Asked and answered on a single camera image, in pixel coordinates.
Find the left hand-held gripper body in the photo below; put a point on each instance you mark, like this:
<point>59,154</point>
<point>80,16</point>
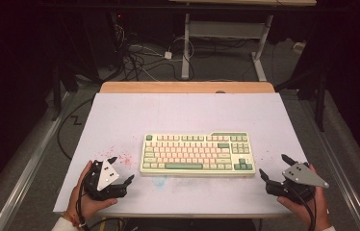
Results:
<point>104,192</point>

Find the person's left hand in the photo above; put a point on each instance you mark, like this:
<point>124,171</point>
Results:
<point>86,207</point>

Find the black stand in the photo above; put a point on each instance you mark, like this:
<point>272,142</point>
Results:
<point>56,96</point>
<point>321,96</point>

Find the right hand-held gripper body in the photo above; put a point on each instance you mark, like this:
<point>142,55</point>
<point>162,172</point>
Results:
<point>300,176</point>

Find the white metal desk frame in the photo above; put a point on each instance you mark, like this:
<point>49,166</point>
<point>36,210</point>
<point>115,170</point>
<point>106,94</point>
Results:
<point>186,48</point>

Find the metal floor rail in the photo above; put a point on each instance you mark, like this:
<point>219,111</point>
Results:
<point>27,166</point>
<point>338,166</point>

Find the green and cream keyboard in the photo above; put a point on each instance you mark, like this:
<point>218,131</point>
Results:
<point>197,154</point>

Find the white power adapter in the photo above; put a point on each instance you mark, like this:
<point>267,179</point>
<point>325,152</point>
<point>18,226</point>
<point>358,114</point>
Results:
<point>168,55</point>

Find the wooden table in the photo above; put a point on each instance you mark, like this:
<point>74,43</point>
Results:
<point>168,87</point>

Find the person's right hand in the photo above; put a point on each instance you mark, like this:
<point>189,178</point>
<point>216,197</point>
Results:
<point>321,208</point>

